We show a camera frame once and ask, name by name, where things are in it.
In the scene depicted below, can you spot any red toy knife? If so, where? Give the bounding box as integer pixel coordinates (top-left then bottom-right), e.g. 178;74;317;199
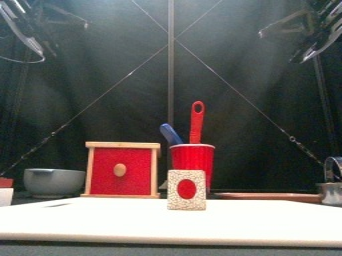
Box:
189;100;208;145

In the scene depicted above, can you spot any toy sushi roll red centre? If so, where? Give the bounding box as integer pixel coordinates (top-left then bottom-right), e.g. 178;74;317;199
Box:
166;169;209;212

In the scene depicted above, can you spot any grey bowl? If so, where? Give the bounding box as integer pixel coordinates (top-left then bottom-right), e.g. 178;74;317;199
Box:
23;168;87;200

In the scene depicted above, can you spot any red plastic cup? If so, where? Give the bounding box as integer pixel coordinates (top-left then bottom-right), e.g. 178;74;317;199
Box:
169;143;217;194

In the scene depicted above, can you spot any wooden box with red drawer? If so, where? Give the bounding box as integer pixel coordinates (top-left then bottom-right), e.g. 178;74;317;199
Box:
81;141;162;199

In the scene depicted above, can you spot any brown wooden tray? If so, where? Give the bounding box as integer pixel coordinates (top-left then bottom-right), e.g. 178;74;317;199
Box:
213;191;324;204

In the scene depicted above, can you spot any red and white small container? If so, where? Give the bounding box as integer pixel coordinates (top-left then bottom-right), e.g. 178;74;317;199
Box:
0;177;15;208

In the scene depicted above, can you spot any white cutting board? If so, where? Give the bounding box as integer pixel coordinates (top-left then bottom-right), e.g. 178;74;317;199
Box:
0;196;342;249

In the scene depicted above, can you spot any black slanted frame post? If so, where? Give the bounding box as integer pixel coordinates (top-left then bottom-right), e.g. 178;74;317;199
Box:
313;54;339;156

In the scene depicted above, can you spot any thin diagonal brace wire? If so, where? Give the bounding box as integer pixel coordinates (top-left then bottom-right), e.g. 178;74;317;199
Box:
129;0;327;167
0;0;226;176

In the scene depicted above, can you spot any vertical metal frame pole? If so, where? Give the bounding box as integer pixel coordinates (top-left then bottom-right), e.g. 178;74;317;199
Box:
168;0;176;129

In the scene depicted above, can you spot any blue toy utensil handle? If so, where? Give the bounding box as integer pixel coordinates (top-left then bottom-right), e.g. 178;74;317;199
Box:
160;123;185;146

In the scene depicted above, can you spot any metal pot with handle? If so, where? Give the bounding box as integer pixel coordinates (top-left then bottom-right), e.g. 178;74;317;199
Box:
316;156;342;206

